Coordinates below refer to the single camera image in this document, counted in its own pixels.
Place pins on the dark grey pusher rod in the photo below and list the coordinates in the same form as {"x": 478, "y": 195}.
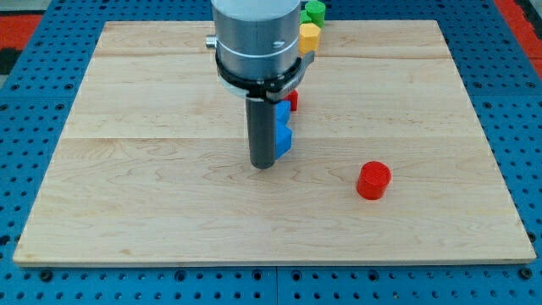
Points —
{"x": 260, "y": 118}

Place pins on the red cylinder block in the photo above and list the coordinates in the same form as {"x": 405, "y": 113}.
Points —
{"x": 373, "y": 180}

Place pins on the grey cylindrical robot arm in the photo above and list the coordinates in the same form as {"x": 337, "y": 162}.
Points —
{"x": 256, "y": 46}

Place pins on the blue angular block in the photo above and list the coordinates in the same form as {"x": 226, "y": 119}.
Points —
{"x": 282, "y": 131}

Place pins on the small red block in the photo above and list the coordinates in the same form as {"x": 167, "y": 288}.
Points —
{"x": 292, "y": 98}

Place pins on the yellow hexagon block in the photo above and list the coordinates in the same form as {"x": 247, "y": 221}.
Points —
{"x": 309, "y": 38}

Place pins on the green angular block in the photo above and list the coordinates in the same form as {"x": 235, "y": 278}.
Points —
{"x": 305, "y": 18}

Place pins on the green cylinder block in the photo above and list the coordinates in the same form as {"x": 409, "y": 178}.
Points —
{"x": 316, "y": 11}

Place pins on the light wooden board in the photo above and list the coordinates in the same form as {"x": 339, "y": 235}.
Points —
{"x": 152, "y": 165}

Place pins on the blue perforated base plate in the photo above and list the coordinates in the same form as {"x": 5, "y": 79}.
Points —
{"x": 37, "y": 96}

